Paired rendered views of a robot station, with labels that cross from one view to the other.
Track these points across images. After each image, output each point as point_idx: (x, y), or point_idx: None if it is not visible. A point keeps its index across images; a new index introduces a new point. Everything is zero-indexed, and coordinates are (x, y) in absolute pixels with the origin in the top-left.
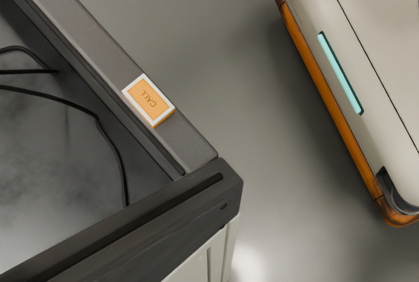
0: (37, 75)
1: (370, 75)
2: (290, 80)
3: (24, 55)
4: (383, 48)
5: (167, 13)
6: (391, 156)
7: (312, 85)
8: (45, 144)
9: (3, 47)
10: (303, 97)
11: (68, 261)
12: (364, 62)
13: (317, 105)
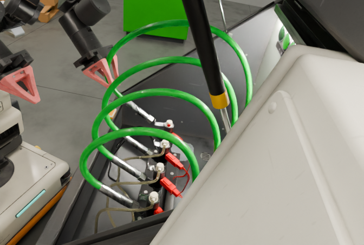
0: (114, 167)
1: (30, 191)
2: (30, 244)
3: (110, 173)
4: (16, 192)
5: None
6: (57, 174)
7: (28, 236)
8: (131, 154)
9: (111, 180)
10: (36, 236)
11: (158, 70)
12: (25, 194)
13: (37, 230)
